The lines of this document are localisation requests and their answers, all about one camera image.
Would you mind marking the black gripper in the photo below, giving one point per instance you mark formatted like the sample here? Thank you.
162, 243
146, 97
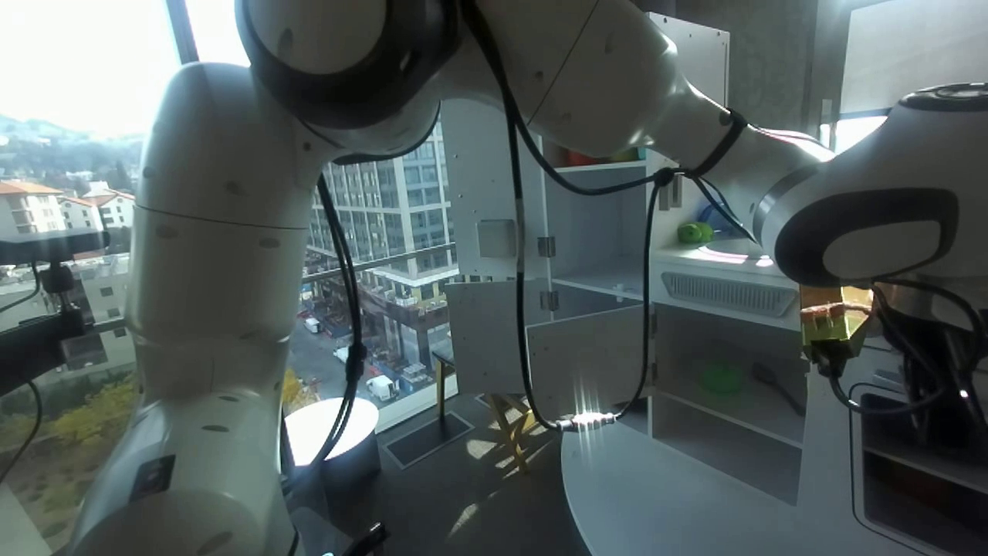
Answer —
941, 361

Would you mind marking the white door with ice dispenser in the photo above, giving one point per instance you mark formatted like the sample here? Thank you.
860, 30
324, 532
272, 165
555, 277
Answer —
478, 188

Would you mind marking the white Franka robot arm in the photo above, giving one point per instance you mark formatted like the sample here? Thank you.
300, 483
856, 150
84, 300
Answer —
216, 257

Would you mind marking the green round smiley toy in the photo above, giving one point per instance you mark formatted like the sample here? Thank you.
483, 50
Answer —
695, 233

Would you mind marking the round white table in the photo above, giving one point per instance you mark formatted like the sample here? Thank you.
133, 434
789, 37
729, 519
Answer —
658, 504

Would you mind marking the grey roller blind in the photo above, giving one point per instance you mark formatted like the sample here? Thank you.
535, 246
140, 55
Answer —
906, 40

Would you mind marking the white toy kitchen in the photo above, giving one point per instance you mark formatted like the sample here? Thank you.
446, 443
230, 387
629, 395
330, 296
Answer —
695, 47

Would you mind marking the round white stool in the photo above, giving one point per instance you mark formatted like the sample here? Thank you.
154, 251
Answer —
360, 420

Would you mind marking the small black device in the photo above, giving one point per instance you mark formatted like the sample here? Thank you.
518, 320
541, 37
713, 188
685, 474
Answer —
368, 540

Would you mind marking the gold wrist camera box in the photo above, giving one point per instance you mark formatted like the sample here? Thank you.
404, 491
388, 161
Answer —
835, 330

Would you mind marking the black post stand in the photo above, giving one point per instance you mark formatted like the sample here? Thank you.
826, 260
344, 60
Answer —
427, 441

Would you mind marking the dark window frame bar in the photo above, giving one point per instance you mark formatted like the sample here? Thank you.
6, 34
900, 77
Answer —
183, 31

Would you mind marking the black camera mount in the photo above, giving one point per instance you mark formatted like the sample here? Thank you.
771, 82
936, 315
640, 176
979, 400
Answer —
40, 345

